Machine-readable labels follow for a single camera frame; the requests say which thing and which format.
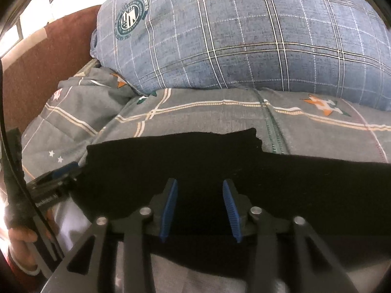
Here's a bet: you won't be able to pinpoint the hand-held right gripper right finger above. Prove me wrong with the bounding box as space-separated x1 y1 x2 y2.
222 178 358 293

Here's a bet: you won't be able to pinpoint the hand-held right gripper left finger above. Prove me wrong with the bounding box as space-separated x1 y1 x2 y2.
40 178 179 293

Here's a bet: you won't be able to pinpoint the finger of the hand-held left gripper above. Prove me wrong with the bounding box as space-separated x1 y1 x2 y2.
52 162 82 181

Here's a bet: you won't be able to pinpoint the black pants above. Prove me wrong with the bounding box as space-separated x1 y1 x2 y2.
71 127 391 282

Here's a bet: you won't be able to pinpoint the person's left hand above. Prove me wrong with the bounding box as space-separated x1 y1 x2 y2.
4 201 42 277

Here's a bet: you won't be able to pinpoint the grey star print bedsheet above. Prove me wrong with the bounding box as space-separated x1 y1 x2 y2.
20 65 391 293

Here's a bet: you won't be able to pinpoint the brown headboard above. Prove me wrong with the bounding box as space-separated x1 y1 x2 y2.
0 4 103 135

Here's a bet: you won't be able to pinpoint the blue plaid pillow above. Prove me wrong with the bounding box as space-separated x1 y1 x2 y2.
90 0 391 112

